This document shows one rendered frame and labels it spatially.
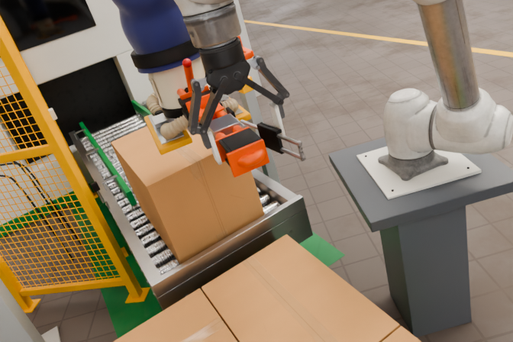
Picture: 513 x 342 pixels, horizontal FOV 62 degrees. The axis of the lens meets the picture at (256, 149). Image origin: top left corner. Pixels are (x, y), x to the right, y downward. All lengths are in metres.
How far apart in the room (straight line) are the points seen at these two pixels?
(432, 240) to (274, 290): 0.61
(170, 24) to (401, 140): 0.83
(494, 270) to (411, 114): 1.07
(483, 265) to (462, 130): 1.06
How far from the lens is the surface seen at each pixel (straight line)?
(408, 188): 1.52
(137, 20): 1.26
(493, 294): 2.22
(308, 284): 1.54
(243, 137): 0.82
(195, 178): 1.62
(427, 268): 1.80
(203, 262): 1.71
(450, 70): 1.28
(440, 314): 2.01
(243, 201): 1.75
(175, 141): 1.26
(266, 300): 1.53
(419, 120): 1.48
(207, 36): 0.72
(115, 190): 2.61
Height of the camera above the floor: 1.63
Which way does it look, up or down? 26 degrees down
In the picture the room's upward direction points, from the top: 17 degrees counter-clockwise
